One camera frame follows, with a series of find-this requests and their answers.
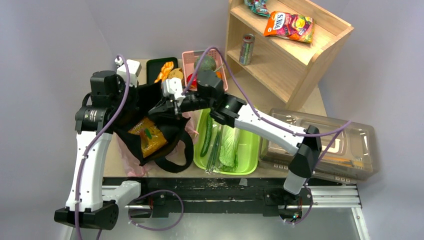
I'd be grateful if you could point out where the red tomato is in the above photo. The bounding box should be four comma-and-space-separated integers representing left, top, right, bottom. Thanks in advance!
186, 74, 197, 89

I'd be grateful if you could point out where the black cloth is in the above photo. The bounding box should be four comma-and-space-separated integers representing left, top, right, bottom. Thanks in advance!
111, 83, 194, 173

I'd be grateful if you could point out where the yellow orange snack packet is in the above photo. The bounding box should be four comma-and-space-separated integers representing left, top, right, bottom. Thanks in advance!
127, 117, 168, 157

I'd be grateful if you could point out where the orange braided bread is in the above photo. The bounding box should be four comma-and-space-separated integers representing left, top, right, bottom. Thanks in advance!
154, 61, 174, 83

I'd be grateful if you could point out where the green netted melon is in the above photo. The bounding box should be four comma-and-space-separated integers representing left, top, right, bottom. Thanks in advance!
198, 55, 217, 71

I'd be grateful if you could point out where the green cucumber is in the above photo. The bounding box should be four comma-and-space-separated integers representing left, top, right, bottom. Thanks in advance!
200, 115, 213, 158

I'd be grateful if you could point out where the pink plastic grocery bag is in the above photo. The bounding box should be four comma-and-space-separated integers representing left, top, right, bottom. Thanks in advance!
116, 111, 199, 177

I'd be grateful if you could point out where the napa cabbage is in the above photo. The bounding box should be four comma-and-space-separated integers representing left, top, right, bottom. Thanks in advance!
218, 125, 240, 173

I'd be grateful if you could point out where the teal candy packet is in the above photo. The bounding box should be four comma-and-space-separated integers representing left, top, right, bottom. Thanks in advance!
244, 0, 270, 17

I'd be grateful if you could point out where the orange green mango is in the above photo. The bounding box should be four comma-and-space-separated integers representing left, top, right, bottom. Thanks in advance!
215, 71, 222, 80

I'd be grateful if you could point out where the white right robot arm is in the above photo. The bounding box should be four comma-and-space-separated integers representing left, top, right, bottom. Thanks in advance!
148, 70, 322, 204

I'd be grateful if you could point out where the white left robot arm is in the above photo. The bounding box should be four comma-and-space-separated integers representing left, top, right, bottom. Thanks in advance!
54, 70, 139, 230

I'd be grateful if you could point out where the pink perforated plastic basket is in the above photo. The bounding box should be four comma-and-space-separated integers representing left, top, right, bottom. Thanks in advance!
182, 49, 228, 91

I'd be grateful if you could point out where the black rectangular tray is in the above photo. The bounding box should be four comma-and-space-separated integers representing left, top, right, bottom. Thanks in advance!
146, 57, 178, 85

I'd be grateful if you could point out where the green plastic tray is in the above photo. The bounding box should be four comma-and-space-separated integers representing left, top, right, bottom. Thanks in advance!
194, 109, 260, 176

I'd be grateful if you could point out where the silver drink can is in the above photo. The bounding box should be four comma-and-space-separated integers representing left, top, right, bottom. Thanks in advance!
239, 33, 255, 66

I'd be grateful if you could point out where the wooden shelf unit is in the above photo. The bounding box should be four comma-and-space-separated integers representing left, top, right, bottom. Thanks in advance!
224, 0, 354, 111

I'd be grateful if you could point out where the clear plastic toolbox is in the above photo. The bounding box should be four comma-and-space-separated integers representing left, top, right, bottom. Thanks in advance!
259, 108, 378, 185

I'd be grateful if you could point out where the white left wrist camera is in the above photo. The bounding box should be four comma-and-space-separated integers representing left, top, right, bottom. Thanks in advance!
114, 56, 142, 87

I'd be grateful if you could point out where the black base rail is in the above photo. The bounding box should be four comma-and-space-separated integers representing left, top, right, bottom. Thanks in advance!
67, 177, 363, 220

